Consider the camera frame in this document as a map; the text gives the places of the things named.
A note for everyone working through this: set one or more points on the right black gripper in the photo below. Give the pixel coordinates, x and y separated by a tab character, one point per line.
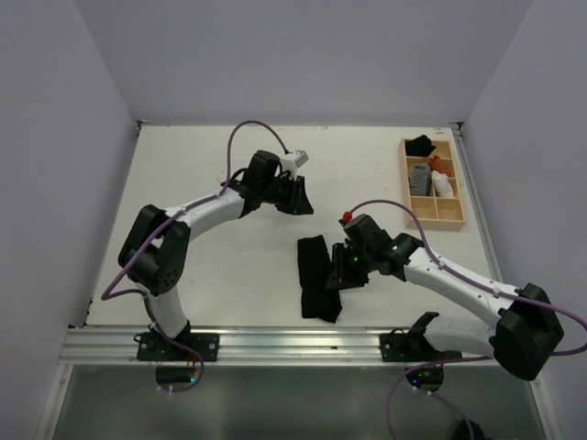
338	258

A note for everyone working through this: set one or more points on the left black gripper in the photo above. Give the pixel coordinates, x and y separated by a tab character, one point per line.
297	202

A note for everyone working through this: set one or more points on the black underwear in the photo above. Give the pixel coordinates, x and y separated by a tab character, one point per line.
314	265

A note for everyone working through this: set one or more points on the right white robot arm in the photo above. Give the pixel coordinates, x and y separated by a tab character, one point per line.
516	327

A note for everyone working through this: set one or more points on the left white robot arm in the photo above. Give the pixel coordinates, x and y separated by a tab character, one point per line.
154	253

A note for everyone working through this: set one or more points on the grey patterned rolled cloth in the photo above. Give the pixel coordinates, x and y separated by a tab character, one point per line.
420	179

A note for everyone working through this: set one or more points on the wooden compartment organizer tray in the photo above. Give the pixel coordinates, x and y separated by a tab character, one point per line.
432	212

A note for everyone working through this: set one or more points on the black rolled cloth in tray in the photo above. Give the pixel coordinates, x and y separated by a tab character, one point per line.
421	146

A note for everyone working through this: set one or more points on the orange rolled cloth in tray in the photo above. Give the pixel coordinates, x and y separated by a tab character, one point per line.
439	165

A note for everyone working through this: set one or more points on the white rolled cloth in tray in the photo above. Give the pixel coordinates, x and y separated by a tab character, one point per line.
442	186

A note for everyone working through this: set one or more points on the black object bottom right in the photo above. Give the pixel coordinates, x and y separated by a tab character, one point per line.
467	430

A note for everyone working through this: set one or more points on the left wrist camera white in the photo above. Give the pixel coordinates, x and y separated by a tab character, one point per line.
294	160

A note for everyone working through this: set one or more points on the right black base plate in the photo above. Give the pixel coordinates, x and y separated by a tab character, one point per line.
409	346

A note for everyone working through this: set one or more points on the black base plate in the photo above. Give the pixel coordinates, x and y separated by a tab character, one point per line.
409	346
153	347

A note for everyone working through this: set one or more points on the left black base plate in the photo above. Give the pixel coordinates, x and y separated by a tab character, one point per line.
153	347

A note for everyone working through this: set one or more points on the aluminium mounting rail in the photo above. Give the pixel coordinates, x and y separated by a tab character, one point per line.
117	345

